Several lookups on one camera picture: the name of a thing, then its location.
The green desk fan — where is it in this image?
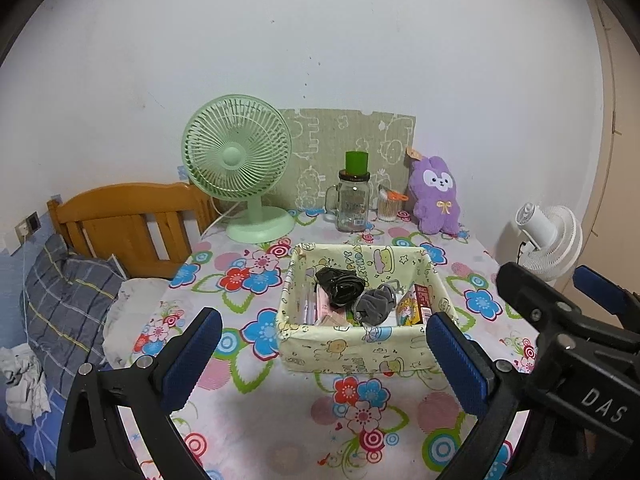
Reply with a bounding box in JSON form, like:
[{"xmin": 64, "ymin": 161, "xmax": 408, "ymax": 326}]
[{"xmin": 181, "ymin": 94, "xmax": 296, "ymax": 244}]

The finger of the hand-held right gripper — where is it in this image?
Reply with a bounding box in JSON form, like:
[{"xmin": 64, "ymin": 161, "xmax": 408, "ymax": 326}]
[
  {"xmin": 496, "ymin": 261, "xmax": 640, "ymax": 376},
  {"xmin": 573, "ymin": 265, "xmax": 640, "ymax": 329}
]

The white fan cable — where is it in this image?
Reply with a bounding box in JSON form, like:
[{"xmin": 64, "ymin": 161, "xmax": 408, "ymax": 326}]
[{"xmin": 200, "ymin": 199, "xmax": 236, "ymax": 233}]

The yellow cartoon tissue pack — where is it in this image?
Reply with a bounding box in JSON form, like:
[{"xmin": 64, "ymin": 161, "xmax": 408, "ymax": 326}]
[{"xmin": 396, "ymin": 284, "xmax": 435, "ymax": 327}]

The glass jar mug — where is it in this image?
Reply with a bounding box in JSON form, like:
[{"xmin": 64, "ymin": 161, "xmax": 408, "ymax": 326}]
[{"xmin": 326, "ymin": 171, "xmax": 372, "ymax": 233}]

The wooden headboard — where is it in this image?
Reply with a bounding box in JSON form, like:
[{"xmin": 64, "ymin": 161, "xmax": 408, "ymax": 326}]
[{"xmin": 46, "ymin": 182, "xmax": 221, "ymax": 280}]

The green patterned board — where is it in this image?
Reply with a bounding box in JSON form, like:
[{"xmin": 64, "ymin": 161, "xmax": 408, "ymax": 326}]
[{"xmin": 277, "ymin": 108, "xmax": 417, "ymax": 211}]

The wall socket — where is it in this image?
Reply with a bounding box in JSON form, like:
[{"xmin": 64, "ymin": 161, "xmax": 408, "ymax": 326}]
[{"xmin": 12, "ymin": 211, "xmax": 41, "ymax": 242}]

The purple plush bunny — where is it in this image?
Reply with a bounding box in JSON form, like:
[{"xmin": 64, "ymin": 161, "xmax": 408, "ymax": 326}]
[{"xmin": 406, "ymin": 147, "xmax": 462, "ymax": 235}]

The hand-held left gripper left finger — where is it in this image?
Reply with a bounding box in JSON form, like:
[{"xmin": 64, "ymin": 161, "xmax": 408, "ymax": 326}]
[{"xmin": 56, "ymin": 307, "xmax": 224, "ymax": 480}]

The grey white crumpled cloth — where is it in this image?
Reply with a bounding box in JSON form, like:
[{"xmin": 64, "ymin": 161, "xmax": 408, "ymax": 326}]
[{"xmin": 0, "ymin": 345, "xmax": 51, "ymax": 423}]

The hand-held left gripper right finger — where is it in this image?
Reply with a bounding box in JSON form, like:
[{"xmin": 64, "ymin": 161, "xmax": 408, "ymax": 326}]
[{"xmin": 425, "ymin": 311, "xmax": 586, "ymax": 480}]

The black plastic bag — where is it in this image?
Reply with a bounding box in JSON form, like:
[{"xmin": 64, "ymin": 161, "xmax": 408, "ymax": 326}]
[{"xmin": 315, "ymin": 266, "xmax": 367, "ymax": 309}]

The white fan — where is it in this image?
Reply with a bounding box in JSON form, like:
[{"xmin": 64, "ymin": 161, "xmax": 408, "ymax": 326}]
[{"xmin": 515, "ymin": 202, "xmax": 583, "ymax": 282}]

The blue checked bedsheet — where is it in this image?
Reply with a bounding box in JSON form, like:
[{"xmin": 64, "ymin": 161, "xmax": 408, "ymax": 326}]
[{"xmin": 0, "ymin": 255, "xmax": 108, "ymax": 480}]

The clear striped plastic packet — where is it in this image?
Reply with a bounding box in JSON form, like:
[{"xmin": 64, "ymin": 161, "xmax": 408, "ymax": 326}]
[{"xmin": 299, "ymin": 285, "xmax": 351, "ymax": 327}]

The floral tablecloth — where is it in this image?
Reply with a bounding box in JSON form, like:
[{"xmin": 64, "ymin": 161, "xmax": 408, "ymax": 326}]
[{"xmin": 117, "ymin": 207, "xmax": 546, "ymax": 480}]

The cotton swab container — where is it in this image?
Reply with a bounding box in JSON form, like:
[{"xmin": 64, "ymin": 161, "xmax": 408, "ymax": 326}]
[{"xmin": 377, "ymin": 185, "xmax": 408, "ymax": 222}]

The grey scrunchie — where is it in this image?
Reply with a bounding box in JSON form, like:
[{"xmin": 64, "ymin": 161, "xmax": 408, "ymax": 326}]
[{"xmin": 353, "ymin": 284, "xmax": 399, "ymax": 327}]

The grey plaid pillow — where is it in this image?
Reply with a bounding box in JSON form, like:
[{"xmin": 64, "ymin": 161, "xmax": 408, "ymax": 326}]
[{"xmin": 22, "ymin": 235, "xmax": 128, "ymax": 396}]

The beige door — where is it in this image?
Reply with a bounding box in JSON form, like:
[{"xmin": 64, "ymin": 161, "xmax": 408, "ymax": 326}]
[{"xmin": 582, "ymin": 0, "xmax": 640, "ymax": 281}]

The yellow cartoon fabric storage box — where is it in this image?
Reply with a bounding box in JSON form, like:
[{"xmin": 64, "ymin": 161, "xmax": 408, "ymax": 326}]
[{"xmin": 276, "ymin": 243, "xmax": 461, "ymax": 376}]

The white crumpled blanket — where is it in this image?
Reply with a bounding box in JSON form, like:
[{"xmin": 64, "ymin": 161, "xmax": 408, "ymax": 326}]
[{"xmin": 103, "ymin": 276, "xmax": 176, "ymax": 368}]

